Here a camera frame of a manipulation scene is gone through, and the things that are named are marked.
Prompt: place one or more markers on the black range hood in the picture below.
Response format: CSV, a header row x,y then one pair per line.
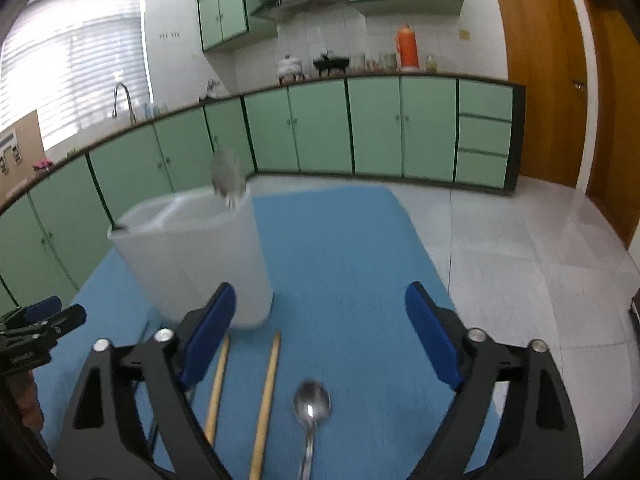
x,y
300,2

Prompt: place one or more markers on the pink cloth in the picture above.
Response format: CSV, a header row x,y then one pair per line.
x,y
43,165

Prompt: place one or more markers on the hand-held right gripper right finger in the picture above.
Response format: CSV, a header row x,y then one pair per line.
x,y
431,337

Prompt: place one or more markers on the metal spoon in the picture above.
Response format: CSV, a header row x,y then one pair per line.
x,y
311,402

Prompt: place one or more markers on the metal sink faucet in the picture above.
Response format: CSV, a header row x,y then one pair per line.
x,y
131,107

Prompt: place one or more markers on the group of glass jars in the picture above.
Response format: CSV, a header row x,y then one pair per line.
x,y
372,62

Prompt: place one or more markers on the white plastic utensil holder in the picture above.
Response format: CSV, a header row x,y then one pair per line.
x,y
200,260

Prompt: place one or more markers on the green base cabinets with sink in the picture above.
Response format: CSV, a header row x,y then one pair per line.
x,y
135,170

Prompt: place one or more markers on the blue mat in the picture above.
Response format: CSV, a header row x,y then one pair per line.
x,y
340,260

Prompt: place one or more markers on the white window blinds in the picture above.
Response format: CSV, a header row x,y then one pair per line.
x,y
85,70

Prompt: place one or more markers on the small glass jar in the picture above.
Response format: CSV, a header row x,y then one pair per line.
x,y
431,64

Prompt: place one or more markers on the person's left hand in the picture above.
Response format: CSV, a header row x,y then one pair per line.
x,y
25,400

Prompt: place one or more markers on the white cooking pot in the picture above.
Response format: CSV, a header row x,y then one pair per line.
x,y
290,66

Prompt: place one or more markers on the orange thermos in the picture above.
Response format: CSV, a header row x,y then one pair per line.
x,y
407,50

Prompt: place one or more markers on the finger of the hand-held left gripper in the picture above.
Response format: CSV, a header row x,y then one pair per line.
x,y
67,320
46,307

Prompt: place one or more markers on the bottles beside sink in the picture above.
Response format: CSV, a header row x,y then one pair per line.
x,y
155,109

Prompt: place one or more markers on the wall socket strip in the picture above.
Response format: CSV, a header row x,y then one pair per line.
x,y
169,35

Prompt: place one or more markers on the green base cabinets with drawers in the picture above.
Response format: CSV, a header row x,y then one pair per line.
x,y
375,125

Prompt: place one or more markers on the metal kettle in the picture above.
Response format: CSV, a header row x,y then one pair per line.
x,y
211,91

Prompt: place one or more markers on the black wok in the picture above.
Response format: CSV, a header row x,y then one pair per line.
x,y
330,64

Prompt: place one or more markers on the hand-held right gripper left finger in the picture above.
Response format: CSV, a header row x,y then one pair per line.
x,y
210,335

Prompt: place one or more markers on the wooden chopstick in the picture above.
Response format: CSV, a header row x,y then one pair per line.
x,y
265,400
217,395

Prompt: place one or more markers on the brown cardboard sheet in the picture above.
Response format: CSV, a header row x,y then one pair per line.
x,y
20,155

